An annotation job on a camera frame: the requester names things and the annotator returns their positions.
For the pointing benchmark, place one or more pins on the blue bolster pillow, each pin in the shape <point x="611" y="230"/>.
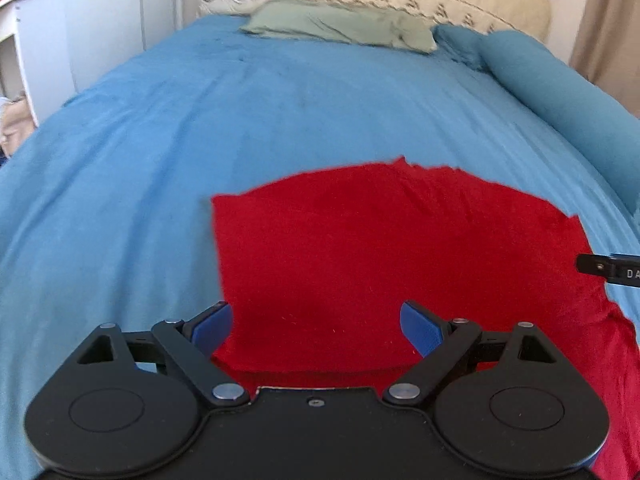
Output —
<point x="560" y="95"/>

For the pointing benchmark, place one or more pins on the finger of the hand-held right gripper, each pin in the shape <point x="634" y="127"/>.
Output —
<point x="591" y="263"/>

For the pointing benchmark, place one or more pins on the beige curtain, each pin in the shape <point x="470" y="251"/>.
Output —
<point x="607" y="25"/>

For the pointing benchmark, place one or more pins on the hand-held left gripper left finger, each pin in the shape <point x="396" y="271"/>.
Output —
<point x="216" y="327"/>

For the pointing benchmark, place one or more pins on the blue bed sheet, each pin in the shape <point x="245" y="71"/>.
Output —
<point x="165" y="150"/>

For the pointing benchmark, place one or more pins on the beige bag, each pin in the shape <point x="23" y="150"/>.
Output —
<point x="14" y="122"/>

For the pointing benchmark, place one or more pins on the red cloth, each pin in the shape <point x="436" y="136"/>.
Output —
<point x="380" y="250"/>

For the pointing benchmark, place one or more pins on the white shelf unit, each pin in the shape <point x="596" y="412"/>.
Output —
<point x="15" y="55"/>

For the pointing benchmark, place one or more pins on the green pillow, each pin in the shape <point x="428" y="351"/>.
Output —
<point x="340" y="22"/>

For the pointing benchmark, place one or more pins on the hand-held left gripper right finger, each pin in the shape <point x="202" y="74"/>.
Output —
<point x="421" y="331"/>

